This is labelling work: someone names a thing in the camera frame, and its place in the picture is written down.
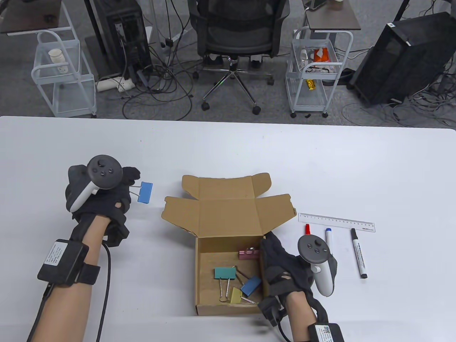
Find person's left hand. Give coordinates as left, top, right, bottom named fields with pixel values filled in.
left=65, top=165, right=141, bottom=230

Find person's right hand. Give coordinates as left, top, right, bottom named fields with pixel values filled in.
left=260, top=232, right=316, bottom=298

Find blue binder clip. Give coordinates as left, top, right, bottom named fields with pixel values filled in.
left=240, top=277, right=261, bottom=296
left=128, top=182, right=154, bottom=204

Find teal binder clip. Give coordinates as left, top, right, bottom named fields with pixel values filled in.
left=214, top=267, right=237, bottom=302

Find yellow binder clip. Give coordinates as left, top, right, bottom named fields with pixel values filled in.
left=228, top=287, right=259, bottom=305

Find brown cardboard mailer box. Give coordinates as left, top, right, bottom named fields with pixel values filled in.
left=161, top=173, right=297, bottom=316

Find clear plastic ruler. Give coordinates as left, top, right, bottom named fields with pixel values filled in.
left=298, top=213, right=376, bottom=233

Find black marker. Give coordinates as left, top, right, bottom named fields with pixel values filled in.
left=351, top=228, right=368, bottom=279

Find person's left forearm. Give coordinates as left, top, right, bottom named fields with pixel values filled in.
left=27, top=214, right=111, bottom=342

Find person's right forearm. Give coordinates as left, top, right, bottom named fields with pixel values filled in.
left=285, top=290, right=317, bottom=342

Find black wrist sensor box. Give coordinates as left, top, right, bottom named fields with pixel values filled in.
left=308, top=322, right=344, bottom=342
left=37, top=239, right=101, bottom=285

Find black mesh office chair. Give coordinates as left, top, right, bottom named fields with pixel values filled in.
left=188, top=0, right=290, bottom=115

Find white grey handheld controller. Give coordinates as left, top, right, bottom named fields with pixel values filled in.
left=298, top=234, right=338, bottom=297
left=68, top=155, right=123, bottom=212

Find white metal cart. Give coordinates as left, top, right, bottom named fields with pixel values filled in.
left=285, top=27, right=354, bottom=119
left=31, top=30, right=97, bottom=118

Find white power strip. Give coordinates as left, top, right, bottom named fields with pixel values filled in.
left=97, top=77, right=135, bottom=92

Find black desktop computer case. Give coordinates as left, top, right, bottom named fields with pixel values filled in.
left=102, top=0, right=153, bottom=79

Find black desk leg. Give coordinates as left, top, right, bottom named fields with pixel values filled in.
left=84, top=0, right=123, bottom=77

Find black computer tower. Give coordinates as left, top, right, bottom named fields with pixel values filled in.
left=349, top=12, right=456, bottom=106

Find brown side table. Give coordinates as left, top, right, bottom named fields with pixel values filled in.
left=305, top=0, right=361, bottom=32

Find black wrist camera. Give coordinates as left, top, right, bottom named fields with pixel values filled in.
left=258, top=296, right=285, bottom=326
left=103, top=221, right=129, bottom=248

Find black sensor cable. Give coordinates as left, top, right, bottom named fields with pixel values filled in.
left=95, top=242, right=112, bottom=342
left=276, top=313, right=291, bottom=342
left=27, top=283, right=54, bottom=342

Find black cables under desk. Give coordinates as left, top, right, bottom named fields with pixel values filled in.
left=121, top=0, right=196, bottom=121

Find white desk frame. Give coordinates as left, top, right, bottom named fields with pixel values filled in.
left=145, top=0, right=189, bottom=54

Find white red cable bundle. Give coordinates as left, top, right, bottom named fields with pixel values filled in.
left=303, top=63, right=333, bottom=75

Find brown desk with white frame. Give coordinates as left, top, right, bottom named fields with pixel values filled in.
left=0, top=0, right=77, bottom=36

